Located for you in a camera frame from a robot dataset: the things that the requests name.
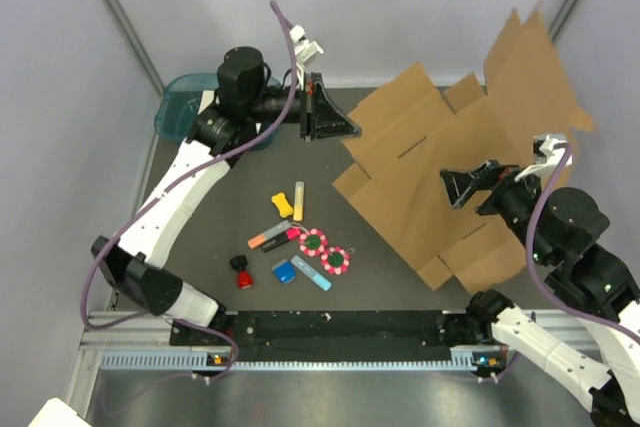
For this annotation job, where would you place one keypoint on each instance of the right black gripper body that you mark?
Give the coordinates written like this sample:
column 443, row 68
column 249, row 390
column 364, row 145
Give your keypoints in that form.
column 507, row 174

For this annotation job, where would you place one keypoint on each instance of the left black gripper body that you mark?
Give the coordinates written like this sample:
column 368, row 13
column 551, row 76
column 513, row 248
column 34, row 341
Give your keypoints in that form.
column 307, row 107

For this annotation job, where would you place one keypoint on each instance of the brown cardboard box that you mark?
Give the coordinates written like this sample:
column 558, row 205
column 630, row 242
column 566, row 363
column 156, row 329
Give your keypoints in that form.
column 411, row 132

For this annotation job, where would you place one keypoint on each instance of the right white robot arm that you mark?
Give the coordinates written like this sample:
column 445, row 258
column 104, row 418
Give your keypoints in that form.
column 559, row 230

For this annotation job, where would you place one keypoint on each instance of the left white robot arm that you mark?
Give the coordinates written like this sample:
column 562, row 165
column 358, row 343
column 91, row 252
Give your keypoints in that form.
column 132, row 261

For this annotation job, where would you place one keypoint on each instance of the white box corner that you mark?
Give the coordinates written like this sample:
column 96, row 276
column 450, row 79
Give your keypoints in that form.
column 56, row 413

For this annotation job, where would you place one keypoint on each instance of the yellow highlighter pen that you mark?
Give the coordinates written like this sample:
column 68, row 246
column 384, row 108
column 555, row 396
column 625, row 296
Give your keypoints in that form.
column 299, row 192

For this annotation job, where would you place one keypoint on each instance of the yellow bone-shaped eraser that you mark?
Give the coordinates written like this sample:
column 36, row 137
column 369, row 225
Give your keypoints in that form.
column 283, row 206

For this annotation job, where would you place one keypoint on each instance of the white paper sheet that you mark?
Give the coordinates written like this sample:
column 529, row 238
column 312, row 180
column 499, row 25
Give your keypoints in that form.
column 208, row 100

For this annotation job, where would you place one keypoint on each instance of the pink black highlighter pen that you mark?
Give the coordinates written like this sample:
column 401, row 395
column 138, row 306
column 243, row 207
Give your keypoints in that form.
column 280, row 239

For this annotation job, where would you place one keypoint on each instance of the teal plastic bin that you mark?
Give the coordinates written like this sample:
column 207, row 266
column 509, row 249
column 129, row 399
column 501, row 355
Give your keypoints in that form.
column 185, row 107

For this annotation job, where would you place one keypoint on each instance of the orange highlighter pen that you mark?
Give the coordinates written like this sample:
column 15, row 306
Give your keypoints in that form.
column 268, row 234

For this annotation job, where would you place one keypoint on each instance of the blue rectangular eraser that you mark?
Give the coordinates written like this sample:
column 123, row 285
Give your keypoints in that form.
column 284, row 272

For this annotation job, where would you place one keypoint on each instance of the light blue highlighter pen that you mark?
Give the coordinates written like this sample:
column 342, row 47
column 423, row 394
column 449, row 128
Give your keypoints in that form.
column 307, row 270

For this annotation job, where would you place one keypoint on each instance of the red black stamp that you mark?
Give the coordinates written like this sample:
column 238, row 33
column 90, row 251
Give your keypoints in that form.
column 239, row 265

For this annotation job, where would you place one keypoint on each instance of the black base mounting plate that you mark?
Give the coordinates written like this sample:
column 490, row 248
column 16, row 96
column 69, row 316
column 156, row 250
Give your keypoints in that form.
column 428, row 327

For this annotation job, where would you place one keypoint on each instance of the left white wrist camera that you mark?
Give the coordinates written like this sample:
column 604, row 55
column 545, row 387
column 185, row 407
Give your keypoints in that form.
column 305, row 49

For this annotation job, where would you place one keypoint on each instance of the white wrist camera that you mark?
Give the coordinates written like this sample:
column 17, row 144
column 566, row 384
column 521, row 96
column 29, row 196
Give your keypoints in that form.
column 548, row 149
column 305, row 49

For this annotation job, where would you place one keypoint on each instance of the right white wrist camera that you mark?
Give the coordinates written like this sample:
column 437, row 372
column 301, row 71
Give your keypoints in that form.
column 548, row 149

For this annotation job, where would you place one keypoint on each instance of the pink green flower keychain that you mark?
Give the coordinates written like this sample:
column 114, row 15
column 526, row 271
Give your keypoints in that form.
column 312, row 242

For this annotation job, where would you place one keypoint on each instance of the aluminium frame rail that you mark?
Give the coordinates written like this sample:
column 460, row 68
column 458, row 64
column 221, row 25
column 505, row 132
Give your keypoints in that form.
column 142, row 333

